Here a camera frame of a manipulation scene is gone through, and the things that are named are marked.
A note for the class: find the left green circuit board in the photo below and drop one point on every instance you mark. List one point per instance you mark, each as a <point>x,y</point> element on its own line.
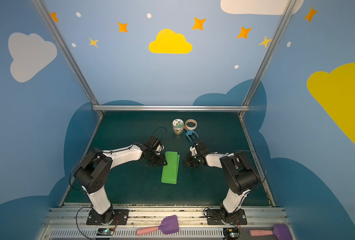
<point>105,232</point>

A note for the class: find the aluminium right corner post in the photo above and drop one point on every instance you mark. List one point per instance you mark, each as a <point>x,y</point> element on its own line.
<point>278,33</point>

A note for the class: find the green circuit board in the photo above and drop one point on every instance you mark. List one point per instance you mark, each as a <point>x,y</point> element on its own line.
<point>105,232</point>
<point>231,234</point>

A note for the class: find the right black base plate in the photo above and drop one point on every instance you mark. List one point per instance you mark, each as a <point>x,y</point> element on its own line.
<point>222,217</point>

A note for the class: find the aluminium left corner post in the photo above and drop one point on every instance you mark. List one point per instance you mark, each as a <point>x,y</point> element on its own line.
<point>56,34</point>

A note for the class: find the purple scoop pink handle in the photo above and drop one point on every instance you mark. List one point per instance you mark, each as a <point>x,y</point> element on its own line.
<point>281,231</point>
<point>168,225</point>

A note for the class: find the green square paper sheet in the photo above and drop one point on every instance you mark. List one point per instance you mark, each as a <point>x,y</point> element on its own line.
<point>170,171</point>

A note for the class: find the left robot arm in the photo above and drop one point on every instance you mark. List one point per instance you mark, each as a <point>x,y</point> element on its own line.
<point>93,171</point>

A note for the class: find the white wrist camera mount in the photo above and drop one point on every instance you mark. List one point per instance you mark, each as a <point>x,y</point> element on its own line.
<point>199,149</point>
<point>154,142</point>

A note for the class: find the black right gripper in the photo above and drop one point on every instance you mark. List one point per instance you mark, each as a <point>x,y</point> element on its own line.
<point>191,161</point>

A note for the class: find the aluminium back frame rail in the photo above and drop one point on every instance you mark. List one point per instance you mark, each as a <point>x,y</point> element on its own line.
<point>171,108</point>

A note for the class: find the aluminium corner post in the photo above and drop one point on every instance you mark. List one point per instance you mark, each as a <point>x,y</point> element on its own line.
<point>56,34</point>
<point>278,33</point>

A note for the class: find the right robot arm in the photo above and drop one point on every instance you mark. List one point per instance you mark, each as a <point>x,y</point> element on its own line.
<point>240,176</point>

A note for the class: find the carrot snack jar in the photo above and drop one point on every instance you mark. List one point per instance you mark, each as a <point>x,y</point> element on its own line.
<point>178,126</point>

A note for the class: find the blue garden hand rake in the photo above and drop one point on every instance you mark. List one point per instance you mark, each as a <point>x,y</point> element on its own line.
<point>191,135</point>

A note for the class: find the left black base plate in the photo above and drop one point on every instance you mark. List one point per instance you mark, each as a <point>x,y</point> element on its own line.
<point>110,217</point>

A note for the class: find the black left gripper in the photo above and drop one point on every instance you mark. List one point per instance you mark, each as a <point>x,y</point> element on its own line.
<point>158,160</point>

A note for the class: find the aluminium front rail base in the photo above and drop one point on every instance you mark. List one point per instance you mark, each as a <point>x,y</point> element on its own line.
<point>141,222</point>

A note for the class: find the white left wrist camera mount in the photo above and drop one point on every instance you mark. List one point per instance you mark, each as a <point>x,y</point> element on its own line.
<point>154,142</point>

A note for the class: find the right green circuit board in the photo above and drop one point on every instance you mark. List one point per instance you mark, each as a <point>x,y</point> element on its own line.
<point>231,234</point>

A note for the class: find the white tape roll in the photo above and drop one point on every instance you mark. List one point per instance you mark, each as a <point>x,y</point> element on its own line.
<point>191,124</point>

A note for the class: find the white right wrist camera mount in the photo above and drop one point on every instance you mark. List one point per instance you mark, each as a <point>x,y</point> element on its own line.
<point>199,149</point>

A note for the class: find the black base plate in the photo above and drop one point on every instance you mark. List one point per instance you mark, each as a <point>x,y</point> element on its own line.
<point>222,217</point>
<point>110,217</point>

